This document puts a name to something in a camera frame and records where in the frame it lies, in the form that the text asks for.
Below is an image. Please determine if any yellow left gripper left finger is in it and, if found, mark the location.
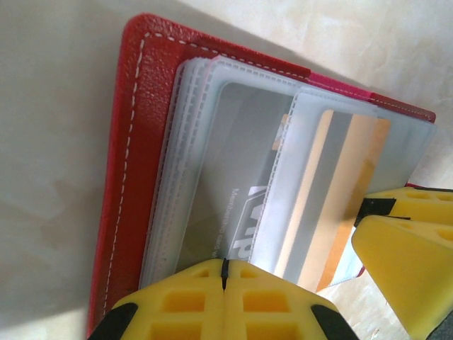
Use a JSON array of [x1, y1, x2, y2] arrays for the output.
[[88, 258, 226, 340]]

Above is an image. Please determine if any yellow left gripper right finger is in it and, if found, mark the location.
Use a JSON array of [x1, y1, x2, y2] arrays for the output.
[[224, 259, 355, 340]]

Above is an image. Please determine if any gold magnetic stripe card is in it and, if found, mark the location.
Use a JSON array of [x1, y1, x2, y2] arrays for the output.
[[274, 108, 392, 293]]

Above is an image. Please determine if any red leather card holder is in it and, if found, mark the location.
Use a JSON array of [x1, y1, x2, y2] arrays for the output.
[[86, 12, 453, 340]]

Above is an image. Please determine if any grey vip membership card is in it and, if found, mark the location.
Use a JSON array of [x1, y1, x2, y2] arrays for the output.
[[193, 81, 302, 265]]

